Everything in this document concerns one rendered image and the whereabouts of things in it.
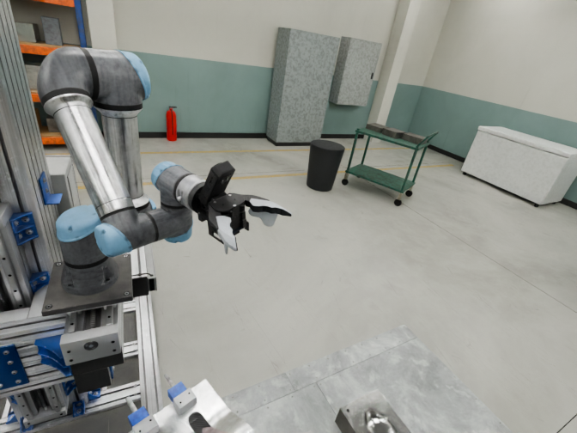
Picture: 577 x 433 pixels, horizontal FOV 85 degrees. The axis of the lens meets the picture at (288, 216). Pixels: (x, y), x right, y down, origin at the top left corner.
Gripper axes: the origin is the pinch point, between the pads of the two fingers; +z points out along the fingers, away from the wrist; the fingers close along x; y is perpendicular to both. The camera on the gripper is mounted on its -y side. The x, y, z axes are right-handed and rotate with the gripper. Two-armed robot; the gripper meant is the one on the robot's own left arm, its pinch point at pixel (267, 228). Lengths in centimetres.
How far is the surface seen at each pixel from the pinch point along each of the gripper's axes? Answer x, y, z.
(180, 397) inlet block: 18, 56, -14
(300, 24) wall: -482, 6, -374
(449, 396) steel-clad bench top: -45, 72, 45
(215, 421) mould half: 15, 58, -3
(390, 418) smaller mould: -19, 62, 32
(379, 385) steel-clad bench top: -31, 71, 25
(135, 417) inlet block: 29, 55, -18
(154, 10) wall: -255, -5, -466
